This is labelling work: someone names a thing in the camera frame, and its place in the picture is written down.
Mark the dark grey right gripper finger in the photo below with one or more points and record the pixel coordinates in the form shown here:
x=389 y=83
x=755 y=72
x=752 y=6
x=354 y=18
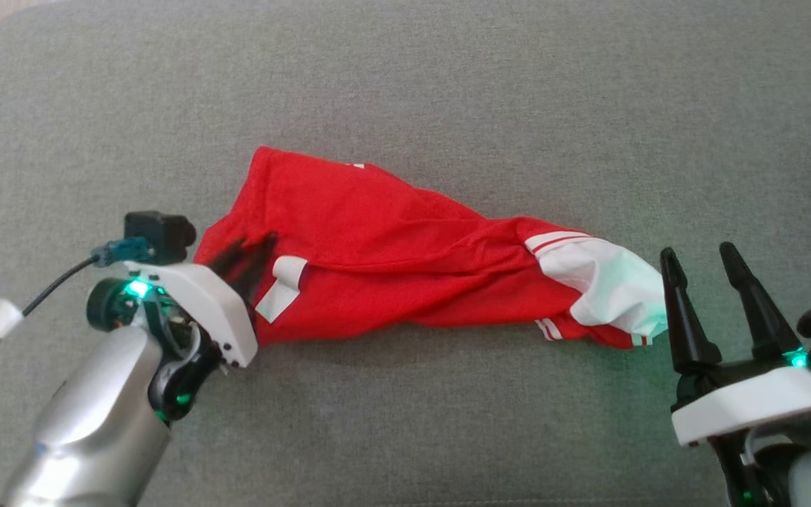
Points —
x=687 y=324
x=761 y=310

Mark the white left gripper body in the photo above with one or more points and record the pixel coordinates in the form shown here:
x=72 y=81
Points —
x=201 y=303

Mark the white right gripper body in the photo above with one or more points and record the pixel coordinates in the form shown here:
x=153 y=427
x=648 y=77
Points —
x=750 y=401

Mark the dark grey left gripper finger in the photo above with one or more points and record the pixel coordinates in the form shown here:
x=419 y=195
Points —
x=259 y=267
x=228 y=257

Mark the red and white basketball jersey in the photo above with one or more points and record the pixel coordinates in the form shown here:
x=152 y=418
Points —
x=391 y=246

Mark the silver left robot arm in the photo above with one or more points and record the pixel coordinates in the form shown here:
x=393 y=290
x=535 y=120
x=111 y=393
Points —
x=96 y=422

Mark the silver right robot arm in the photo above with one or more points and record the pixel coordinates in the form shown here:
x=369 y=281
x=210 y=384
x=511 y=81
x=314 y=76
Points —
x=793 y=479

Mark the large grey sofa seat cushion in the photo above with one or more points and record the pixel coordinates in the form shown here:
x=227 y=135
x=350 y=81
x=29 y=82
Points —
x=448 y=84

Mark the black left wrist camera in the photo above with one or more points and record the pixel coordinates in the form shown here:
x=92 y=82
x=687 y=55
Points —
x=159 y=234

